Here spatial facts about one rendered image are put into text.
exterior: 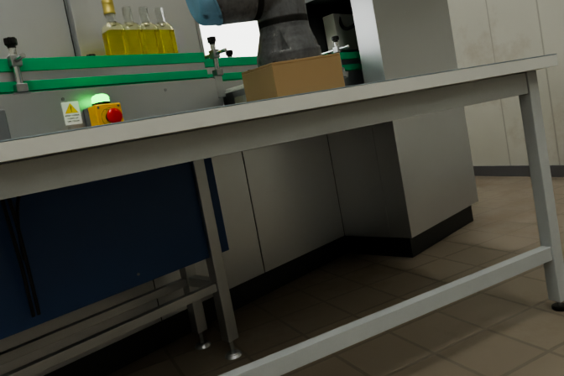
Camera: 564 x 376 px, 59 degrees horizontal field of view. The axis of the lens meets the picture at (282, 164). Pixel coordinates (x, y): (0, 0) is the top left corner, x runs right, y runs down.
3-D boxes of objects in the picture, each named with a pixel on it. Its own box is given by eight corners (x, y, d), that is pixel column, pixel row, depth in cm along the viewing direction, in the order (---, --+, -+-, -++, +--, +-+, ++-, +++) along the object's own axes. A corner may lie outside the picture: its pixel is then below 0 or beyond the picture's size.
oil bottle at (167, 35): (176, 88, 170) (164, 25, 168) (185, 85, 166) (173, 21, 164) (162, 89, 166) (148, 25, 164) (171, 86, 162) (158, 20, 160)
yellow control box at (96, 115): (113, 133, 134) (108, 106, 133) (127, 130, 128) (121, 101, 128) (88, 137, 129) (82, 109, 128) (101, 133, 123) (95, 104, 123)
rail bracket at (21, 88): (28, 94, 121) (17, 39, 120) (39, 88, 116) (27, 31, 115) (11, 96, 118) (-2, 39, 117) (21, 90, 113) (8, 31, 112)
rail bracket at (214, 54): (202, 81, 169) (195, 44, 168) (233, 71, 157) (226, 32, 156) (195, 82, 167) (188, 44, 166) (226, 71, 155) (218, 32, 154)
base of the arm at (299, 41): (335, 54, 113) (327, 9, 112) (278, 61, 106) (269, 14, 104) (300, 63, 126) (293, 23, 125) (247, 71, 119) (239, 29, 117)
